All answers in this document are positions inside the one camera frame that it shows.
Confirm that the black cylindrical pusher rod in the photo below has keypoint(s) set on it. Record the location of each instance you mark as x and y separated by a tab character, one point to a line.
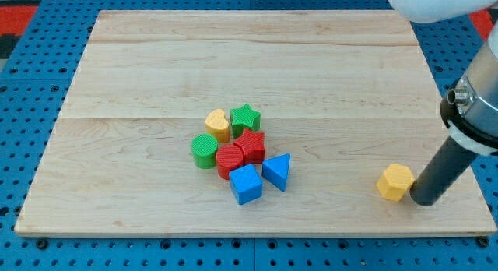
446	166

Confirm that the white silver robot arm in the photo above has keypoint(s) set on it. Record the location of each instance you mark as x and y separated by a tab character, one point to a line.
469	107

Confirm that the red star block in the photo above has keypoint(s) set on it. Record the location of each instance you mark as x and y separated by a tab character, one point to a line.
252	145

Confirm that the green star block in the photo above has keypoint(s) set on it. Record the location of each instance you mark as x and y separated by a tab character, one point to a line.
244	117

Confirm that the red circle block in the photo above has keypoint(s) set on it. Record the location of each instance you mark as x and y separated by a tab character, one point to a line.
228	158

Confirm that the green circle block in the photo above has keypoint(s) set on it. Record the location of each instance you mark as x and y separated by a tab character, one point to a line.
204	148

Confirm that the yellow hexagon block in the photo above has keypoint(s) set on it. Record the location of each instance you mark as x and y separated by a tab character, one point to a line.
394	182

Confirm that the light wooden board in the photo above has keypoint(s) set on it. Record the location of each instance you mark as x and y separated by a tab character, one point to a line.
345	93

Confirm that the blue triangle block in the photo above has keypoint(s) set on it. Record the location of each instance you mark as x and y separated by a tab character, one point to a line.
276	170

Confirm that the blue cube block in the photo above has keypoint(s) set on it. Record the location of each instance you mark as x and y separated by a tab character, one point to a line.
246	184

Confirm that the yellow heart block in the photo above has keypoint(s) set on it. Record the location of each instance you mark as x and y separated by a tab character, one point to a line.
217	126

